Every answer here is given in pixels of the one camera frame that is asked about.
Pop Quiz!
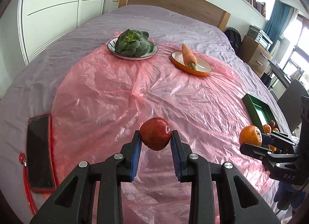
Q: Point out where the pink plastic sheet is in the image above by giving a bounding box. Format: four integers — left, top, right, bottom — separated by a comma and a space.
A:
50, 38, 278, 224

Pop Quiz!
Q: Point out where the red apple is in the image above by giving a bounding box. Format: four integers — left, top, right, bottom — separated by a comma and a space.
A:
139, 117, 172, 151
268, 120, 275, 129

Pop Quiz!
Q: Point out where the white enamel plate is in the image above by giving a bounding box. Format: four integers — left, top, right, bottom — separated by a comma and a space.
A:
107, 37, 158, 60

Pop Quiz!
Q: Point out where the wooden headboard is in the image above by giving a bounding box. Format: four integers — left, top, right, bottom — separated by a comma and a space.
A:
118, 0, 230, 31

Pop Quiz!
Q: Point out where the orange oval dish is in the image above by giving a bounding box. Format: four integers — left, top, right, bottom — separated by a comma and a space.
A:
171, 51, 212, 76

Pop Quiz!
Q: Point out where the grey printer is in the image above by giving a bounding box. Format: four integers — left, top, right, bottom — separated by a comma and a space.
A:
247, 25, 273, 51

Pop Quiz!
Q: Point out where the grey chair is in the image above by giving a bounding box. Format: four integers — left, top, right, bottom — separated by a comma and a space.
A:
277, 80, 308, 132

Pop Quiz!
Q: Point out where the red phone lanyard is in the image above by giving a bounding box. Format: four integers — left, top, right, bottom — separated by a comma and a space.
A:
18, 152, 39, 216

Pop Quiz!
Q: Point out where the carrot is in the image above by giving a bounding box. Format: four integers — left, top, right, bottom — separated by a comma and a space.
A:
181, 44, 197, 70

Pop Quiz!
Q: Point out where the right blue glove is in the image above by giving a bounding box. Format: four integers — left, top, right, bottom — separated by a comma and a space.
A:
273, 182, 307, 210

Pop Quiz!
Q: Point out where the green tray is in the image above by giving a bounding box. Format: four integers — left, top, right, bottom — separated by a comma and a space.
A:
242, 94, 279, 133

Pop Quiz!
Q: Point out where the desk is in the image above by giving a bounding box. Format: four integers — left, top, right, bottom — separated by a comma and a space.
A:
268, 60, 292, 89

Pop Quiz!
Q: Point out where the white wardrobe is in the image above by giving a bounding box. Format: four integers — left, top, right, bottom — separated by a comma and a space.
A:
0, 0, 111, 68

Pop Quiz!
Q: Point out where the smartphone in red case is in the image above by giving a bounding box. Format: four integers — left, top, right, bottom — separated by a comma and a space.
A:
26, 114, 57, 192

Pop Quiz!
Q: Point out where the orange mandarin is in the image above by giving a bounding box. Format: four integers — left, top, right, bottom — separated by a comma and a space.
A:
239, 125, 262, 146

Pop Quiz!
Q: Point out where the purple bed sheet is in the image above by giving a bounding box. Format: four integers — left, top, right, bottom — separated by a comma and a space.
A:
1, 5, 288, 223

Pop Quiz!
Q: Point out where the bok choy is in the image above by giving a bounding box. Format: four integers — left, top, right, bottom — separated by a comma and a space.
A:
116, 29, 149, 53

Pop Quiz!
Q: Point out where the wooden dresser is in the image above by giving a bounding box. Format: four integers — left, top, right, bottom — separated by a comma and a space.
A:
239, 35, 272, 78

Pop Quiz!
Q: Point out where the blue curtain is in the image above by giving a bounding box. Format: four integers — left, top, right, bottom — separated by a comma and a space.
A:
263, 0, 293, 43

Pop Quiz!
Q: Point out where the black backpack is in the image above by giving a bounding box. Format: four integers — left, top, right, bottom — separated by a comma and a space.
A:
224, 27, 242, 56

